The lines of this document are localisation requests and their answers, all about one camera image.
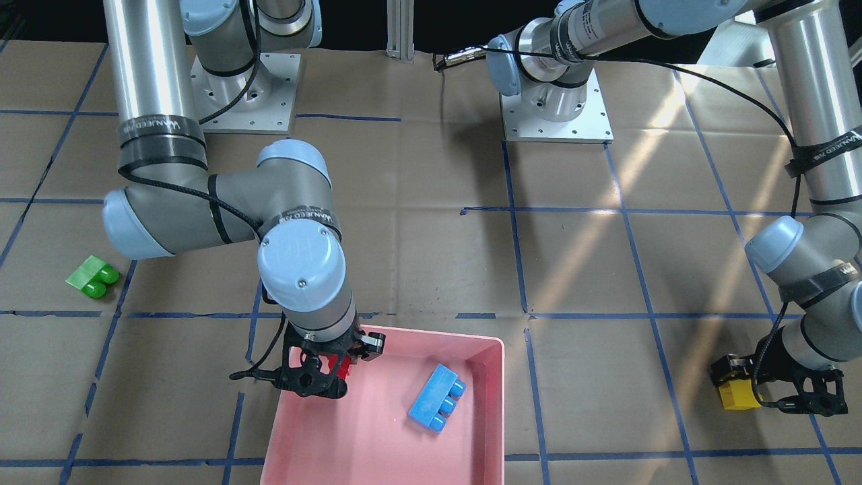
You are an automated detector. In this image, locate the aluminium frame post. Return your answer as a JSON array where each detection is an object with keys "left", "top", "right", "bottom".
[{"left": 386, "top": 0, "right": 415, "bottom": 64}]

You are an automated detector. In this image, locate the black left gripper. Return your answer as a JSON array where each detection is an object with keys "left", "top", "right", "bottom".
[{"left": 754, "top": 333, "right": 849, "bottom": 416}]

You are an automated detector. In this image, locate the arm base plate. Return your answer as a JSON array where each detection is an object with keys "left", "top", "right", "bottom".
[
  {"left": 500, "top": 69, "right": 615, "bottom": 143},
  {"left": 191, "top": 53, "right": 302, "bottom": 136}
]

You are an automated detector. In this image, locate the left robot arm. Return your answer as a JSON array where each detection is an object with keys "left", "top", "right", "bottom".
[{"left": 483, "top": 1, "right": 860, "bottom": 416}]

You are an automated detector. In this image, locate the blue toy block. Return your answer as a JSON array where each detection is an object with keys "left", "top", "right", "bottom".
[{"left": 407, "top": 364, "right": 466, "bottom": 433}]

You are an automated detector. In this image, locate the red toy block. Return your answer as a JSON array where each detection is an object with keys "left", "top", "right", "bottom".
[{"left": 336, "top": 356, "right": 354, "bottom": 381}]

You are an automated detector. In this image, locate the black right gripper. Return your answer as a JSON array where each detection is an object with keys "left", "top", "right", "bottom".
[{"left": 272, "top": 325, "right": 386, "bottom": 399}]

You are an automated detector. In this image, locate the pink plastic box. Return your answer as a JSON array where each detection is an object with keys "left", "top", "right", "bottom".
[{"left": 261, "top": 325, "right": 505, "bottom": 484}]

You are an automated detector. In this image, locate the yellow toy block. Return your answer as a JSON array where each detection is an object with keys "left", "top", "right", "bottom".
[{"left": 708, "top": 355, "right": 762, "bottom": 411}]

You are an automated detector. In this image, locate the green toy block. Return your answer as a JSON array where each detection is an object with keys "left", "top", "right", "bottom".
[{"left": 65, "top": 255, "right": 120, "bottom": 300}]

